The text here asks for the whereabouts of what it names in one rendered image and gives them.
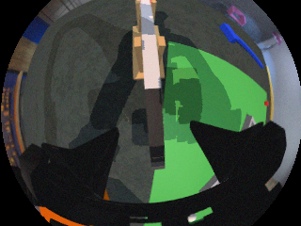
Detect green flat mat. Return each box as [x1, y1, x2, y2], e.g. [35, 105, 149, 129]
[150, 41, 267, 203]

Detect white golf ball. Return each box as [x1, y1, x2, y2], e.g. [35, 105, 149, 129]
[188, 214, 197, 222]

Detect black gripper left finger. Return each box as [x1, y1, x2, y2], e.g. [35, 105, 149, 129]
[41, 128, 119, 199]

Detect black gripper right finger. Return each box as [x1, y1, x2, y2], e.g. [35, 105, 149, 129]
[189, 121, 263, 184]

